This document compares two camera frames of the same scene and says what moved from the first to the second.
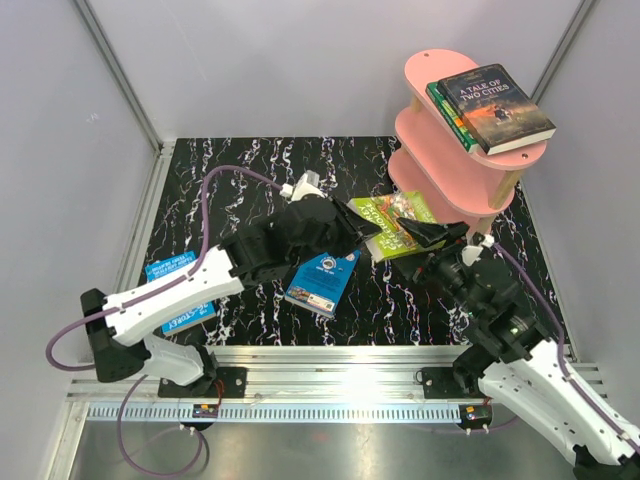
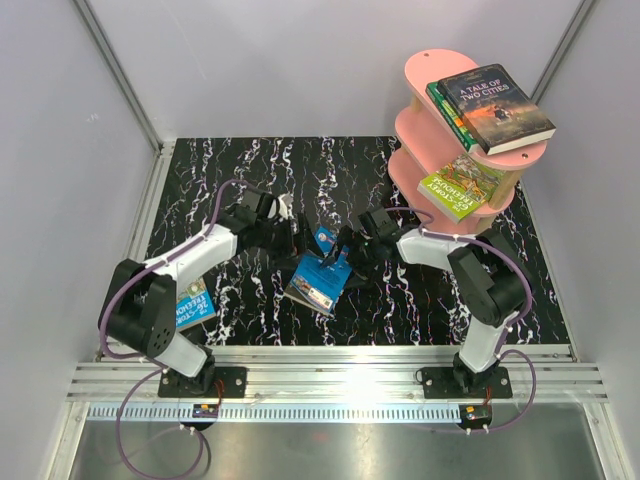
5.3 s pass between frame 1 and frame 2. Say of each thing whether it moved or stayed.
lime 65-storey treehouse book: moved
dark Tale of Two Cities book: stayed
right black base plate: stayed
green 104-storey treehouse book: stayed
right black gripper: moved
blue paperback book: stayed
